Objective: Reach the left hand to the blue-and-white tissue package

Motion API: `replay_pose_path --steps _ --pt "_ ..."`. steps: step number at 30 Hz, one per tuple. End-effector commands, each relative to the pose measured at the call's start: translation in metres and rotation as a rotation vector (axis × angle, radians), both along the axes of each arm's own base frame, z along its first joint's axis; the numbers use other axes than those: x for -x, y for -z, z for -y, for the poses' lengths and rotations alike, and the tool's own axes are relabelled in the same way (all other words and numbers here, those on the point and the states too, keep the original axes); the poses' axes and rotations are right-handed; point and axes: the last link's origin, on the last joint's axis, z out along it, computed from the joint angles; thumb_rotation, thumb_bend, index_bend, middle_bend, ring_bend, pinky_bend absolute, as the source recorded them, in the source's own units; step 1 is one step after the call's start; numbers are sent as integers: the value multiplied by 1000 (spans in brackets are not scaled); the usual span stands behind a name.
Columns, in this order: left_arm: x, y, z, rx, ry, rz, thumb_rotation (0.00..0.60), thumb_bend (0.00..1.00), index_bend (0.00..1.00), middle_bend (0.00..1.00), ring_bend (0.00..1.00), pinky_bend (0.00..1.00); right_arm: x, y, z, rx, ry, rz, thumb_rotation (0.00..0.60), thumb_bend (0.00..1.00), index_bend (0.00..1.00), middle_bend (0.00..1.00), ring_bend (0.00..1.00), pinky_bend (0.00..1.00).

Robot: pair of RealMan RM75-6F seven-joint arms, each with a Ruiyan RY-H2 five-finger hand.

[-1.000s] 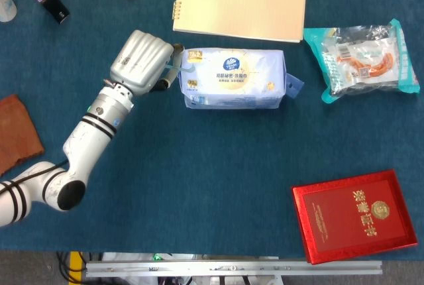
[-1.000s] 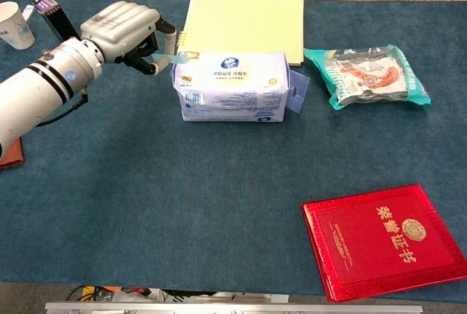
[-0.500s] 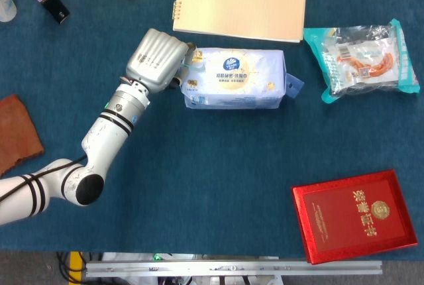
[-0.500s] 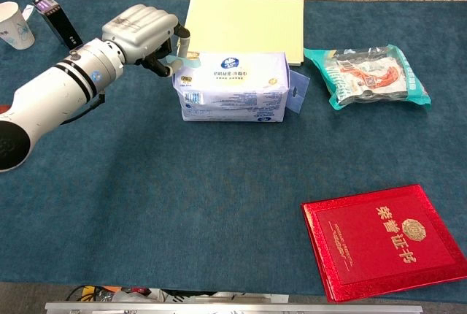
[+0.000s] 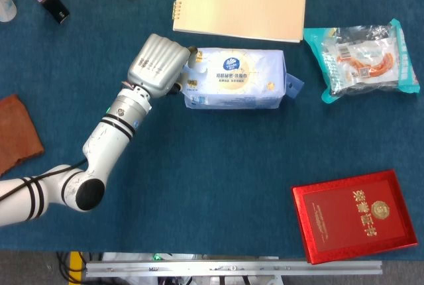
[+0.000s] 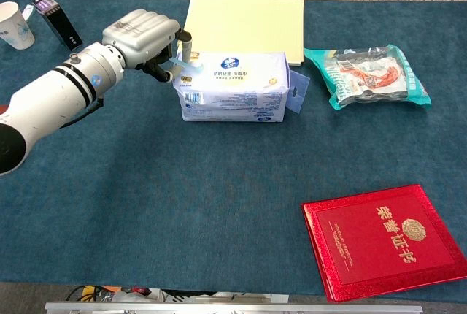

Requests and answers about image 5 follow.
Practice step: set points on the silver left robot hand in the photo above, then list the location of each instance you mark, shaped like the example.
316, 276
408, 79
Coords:
155, 66

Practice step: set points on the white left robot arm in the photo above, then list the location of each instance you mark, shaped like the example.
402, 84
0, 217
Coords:
106, 142

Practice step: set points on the blue tissue pack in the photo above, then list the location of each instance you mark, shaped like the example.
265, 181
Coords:
238, 79

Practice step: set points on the cream spiral notebook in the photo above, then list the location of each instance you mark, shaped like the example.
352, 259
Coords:
242, 0

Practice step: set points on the black purple carton box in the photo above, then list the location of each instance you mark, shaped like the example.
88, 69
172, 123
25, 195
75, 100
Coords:
49, 0

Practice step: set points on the brown cloth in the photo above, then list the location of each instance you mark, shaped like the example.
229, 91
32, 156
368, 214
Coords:
16, 132

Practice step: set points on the teal sausage snack bag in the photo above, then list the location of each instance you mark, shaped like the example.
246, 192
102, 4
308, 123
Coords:
361, 59

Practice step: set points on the red certificate book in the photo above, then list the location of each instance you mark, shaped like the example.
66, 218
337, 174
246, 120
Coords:
351, 215

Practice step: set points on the aluminium frame rail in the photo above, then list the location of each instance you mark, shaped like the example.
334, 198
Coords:
232, 267

